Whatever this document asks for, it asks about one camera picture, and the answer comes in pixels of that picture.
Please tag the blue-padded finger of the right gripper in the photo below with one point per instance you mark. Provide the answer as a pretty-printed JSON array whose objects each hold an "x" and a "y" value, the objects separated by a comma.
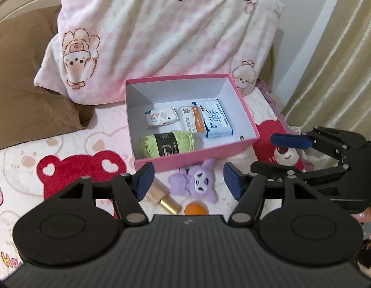
[
  {"x": 278, "y": 172},
  {"x": 339, "y": 147}
]

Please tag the blue white tissue pack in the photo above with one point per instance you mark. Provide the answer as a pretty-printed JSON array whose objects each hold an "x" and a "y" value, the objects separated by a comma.
[{"x": 215, "y": 120}]

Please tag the pink white cartoon pillow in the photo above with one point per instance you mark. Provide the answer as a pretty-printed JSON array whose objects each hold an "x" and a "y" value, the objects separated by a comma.
[{"x": 100, "y": 44}]

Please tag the beige striped curtain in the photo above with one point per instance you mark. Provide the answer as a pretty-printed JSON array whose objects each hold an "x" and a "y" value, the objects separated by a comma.
[{"x": 335, "y": 89}]

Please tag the orange ball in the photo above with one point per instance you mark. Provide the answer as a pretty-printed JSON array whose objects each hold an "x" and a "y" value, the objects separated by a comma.
[{"x": 195, "y": 209}]

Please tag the white orange packet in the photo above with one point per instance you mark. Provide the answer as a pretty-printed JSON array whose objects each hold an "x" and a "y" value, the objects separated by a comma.
[{"x": 191, "y": 120}]

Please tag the person's hand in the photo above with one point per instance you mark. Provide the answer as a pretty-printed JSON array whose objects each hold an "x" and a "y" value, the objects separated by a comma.
[{"x": 364, "y": 217}]

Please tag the green yarn ball black label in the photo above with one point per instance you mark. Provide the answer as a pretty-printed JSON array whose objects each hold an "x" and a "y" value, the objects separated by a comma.
[{"x": 164, "y": 144}]

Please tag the purple plush toy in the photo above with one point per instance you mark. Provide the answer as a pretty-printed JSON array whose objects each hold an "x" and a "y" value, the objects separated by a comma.
[{"x": 197, "y": 181}]

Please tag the white blanket with red bears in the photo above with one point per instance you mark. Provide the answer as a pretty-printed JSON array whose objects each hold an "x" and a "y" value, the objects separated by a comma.
[{"x": 34, "y": 171}]

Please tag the gold lipstick tube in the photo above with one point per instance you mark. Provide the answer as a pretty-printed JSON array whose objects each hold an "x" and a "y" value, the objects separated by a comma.
[{"x": 159, "y": 194}]

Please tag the pink cardboard box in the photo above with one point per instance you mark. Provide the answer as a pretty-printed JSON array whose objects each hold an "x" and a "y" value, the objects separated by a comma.
[{"x": 179, "y": 121}]

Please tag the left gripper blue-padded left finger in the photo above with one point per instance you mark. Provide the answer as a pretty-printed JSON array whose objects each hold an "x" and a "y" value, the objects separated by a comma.
[{"x": 128, "y": 190}]

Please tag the brown pillow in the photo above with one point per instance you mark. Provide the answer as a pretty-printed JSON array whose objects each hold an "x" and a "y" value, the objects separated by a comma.
[{"x": 28, "y": 112}]

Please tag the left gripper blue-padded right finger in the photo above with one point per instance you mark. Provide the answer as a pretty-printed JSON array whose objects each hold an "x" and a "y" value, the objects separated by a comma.
[{"x": 248, "y": 190}]

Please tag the white tissue pack red print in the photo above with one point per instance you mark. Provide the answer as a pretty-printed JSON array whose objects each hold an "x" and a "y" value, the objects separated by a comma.
[{"x": 161, "y": 117}]

